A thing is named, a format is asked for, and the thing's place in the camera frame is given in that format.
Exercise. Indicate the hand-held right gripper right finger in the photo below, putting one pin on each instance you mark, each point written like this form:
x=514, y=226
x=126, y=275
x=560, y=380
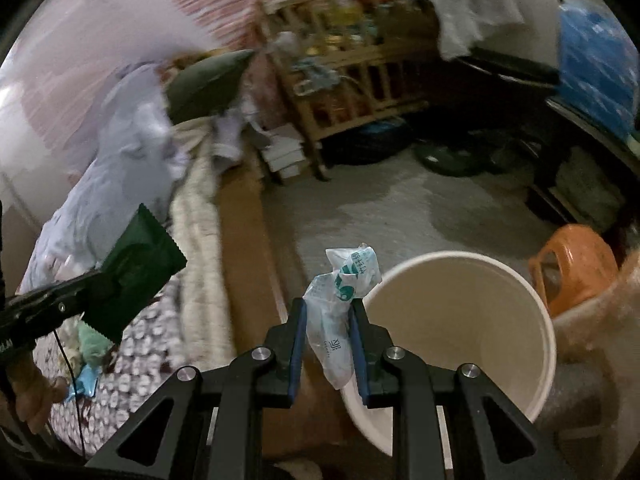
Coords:
x=359, y=355

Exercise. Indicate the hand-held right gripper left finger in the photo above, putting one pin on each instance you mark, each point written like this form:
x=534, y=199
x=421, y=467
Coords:
x=297, y=350

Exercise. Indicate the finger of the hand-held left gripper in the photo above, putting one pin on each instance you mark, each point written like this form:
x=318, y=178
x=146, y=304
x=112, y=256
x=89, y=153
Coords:
x=60, y=300

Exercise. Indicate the clear plastic wrapper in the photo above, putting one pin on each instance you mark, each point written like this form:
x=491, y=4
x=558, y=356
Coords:
x=330, y=310

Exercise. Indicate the dark green foil packet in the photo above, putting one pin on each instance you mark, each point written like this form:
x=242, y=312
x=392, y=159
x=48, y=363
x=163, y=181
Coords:
x=135, y=265

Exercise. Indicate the white plastic bucket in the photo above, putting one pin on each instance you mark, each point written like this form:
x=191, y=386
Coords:
x=450, y=320

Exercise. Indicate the person's left hand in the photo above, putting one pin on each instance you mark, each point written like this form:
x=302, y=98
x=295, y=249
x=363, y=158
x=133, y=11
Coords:
x=30, y=405

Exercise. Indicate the light green packet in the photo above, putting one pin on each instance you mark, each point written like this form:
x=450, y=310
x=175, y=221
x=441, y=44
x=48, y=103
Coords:
x=92, y=347

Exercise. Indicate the blue shiny wrapper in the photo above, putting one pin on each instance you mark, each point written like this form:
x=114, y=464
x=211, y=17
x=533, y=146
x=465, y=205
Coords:
x=85, y=382

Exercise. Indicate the cream quilt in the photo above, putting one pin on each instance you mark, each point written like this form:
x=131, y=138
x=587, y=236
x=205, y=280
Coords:
x=200, y=260

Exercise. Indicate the pale blue blanket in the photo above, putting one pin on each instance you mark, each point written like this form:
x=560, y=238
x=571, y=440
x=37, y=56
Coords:
x=125, y=160

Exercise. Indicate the stack of white books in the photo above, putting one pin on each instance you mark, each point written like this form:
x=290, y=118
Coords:
x=285, y=152

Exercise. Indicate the black tyre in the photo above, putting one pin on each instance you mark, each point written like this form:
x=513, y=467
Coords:
x=380, y=145

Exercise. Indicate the dark round floor object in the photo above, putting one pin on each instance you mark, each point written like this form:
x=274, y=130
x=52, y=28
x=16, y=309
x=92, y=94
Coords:
x=450, y=160

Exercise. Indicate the white crumpled garment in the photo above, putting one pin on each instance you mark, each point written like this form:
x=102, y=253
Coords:
x=230, y=135

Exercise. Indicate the orange plastic stool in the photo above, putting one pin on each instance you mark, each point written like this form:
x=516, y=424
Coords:
x=585, y=260

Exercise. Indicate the beige fleece clothing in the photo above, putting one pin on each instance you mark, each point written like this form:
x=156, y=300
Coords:
x=610, y=340

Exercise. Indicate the green pillow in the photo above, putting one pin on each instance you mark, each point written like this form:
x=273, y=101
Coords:
x=205, y=85

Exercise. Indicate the wooden crib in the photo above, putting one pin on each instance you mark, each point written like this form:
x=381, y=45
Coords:
x=350, y=75

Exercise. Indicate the dark wooden table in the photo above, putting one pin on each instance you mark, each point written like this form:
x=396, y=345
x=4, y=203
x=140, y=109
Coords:
x=560, y=125

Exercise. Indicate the white draped cloth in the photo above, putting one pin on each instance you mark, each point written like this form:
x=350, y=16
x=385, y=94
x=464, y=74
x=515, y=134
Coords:
x=460, y=0

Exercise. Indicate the blue plastic bag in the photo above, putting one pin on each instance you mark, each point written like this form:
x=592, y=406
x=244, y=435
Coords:
x=595, y=60

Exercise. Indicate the wooden bed frame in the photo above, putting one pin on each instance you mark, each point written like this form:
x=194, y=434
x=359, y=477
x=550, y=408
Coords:
x=250, y=260

